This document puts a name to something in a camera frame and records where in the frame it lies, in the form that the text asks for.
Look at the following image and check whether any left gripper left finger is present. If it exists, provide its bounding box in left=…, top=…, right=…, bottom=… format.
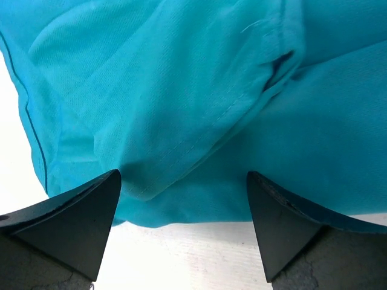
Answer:
left=1, top=170, right=122, bottom=289

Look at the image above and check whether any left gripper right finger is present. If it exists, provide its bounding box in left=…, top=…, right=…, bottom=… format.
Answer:
left=247, top=172, right=386, bottom=289

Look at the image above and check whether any teal t-shirt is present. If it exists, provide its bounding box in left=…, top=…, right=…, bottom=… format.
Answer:
left=1, top=1, right=386, bottom=228

